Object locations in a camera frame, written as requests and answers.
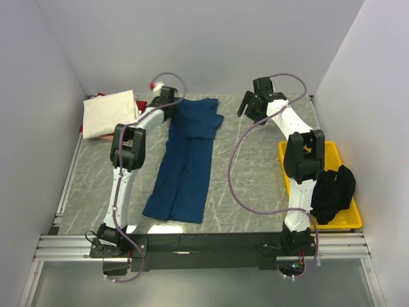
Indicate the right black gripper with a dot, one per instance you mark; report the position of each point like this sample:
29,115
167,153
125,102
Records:
249,99

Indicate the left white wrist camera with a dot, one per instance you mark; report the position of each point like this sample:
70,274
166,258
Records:
156,86

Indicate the folded red t shirt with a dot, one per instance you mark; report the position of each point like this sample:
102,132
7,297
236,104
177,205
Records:
142,107

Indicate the folded white t shirt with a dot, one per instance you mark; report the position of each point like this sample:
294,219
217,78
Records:
110,113

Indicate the black base beam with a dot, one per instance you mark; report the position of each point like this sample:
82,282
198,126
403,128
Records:
206,250

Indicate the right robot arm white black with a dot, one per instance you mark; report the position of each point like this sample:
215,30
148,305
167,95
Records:
304,157

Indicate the yellow plastic bin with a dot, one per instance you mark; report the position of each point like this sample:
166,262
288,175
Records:
344,220

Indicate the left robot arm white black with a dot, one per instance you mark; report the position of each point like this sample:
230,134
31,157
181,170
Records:
128,152

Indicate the black t shirt in bin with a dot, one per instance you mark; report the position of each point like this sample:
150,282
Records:
332,193

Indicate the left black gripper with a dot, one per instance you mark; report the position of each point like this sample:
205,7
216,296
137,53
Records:
176,110

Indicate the blue t shirt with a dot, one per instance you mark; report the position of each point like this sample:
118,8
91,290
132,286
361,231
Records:
182,183

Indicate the aluminium frame rail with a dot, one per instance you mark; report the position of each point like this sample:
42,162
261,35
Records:
37,266

